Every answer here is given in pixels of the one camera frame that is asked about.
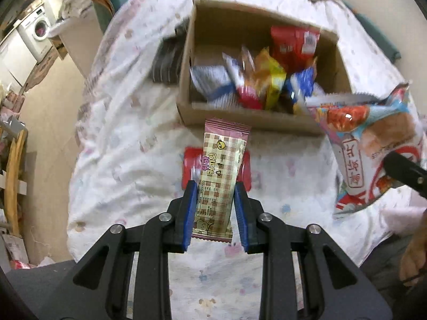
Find red snack pouch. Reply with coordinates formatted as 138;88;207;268
182;147;252;191

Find checkered wafer packet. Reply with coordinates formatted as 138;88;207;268
192;118;250;243

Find colourful duck snack bag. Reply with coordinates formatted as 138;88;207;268
305;83;424;217

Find white rice cake packet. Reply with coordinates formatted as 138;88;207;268
222;53;263;110

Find grey blue striped snack bag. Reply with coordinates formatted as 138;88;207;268
190;65;240;110

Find yellow snack bag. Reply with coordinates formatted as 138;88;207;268
255;48;287;111

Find blue white snack bag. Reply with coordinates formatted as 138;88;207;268
282;66;316;115

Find large red snack bag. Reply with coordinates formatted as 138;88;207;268
269;25;320;74

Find clear small meat snack packet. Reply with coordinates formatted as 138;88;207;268
240;46;255;88

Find right hand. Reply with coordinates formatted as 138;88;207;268
399;212;426;286

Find white patterned duvet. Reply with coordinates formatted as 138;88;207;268
67;0;426;319

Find teal bed bolster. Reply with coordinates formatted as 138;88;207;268
342;0;402;64

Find dark striped garment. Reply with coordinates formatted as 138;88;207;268
151;17;190;85

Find open brown cardboard box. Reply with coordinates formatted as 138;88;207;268
177;0;351;135

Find yellow wooden chair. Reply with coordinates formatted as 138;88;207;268
3;129;27;238

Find white kitchen cabinet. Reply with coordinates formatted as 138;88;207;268
1;30;37;92

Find white washing machine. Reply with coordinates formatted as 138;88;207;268
17;4;52;64

